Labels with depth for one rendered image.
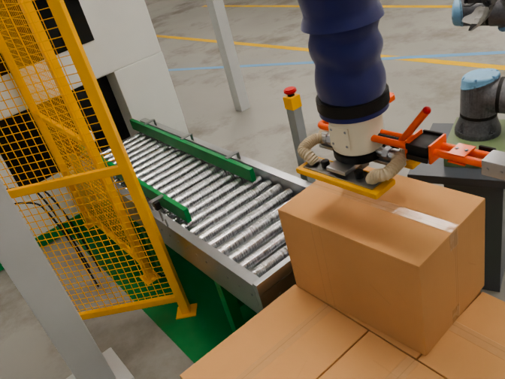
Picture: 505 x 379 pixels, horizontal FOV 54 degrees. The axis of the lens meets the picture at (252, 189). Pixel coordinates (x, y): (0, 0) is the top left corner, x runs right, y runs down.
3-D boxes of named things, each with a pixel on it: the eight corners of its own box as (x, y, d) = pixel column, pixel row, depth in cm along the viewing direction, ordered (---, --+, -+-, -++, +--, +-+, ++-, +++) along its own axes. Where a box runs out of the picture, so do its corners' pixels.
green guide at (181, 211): (72, 159, 380) (68, 148, 376) (85, 153, 385) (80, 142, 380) (176, 230, 262) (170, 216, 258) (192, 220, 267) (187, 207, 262)
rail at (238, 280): (77, 177, 387) (66, 156, 377) (83, 174, 389) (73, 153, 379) (261, 317, 216) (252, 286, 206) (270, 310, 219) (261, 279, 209)
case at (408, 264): (296, 286, 208) (276, 209, 187) (355, 234, 227) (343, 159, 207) (426, 356, 165) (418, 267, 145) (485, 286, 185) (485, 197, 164)
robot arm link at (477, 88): (465, 101, 225) (467, 65, 215) (506, 105, 215) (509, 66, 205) (455, 116, 215) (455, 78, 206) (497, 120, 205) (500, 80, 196)
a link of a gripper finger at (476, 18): (457, 36, 144) (470, 8, 145) (476, 37, 140) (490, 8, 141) (453, 29, 142) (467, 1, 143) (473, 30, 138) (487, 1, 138)
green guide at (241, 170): (132, 128, 404) (128, 119, 399) (143, 123, 409) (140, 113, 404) (252, 183, 286) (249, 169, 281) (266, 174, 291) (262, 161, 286)
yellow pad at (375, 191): (296, 173, 173) (293, 160, 170) (315, 159, 178) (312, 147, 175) (376, 200, 148) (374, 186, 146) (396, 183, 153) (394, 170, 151)
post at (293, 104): (313, 241, 317) (282, 97, 266) (320, 235, 320) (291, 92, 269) (321, 245, 312) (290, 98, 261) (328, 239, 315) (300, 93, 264)
